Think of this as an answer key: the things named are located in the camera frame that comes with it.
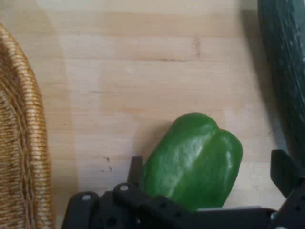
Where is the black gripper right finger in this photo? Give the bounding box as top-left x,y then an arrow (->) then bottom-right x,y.
269,149 -> 305,229

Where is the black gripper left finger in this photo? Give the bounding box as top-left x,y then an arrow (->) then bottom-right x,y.
61,156 -> 198,229

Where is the long dark green cucumber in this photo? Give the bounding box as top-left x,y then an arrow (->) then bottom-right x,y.
257,0 -> 305,163

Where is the woven wicker basket with handles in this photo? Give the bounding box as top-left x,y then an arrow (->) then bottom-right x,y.
0,22 -> 57,229

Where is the green bell pepper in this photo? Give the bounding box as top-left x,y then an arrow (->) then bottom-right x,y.
140,112 -> 244,212

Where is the bamboo cutting board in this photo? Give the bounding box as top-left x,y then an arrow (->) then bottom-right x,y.
0,0 -> 294,210

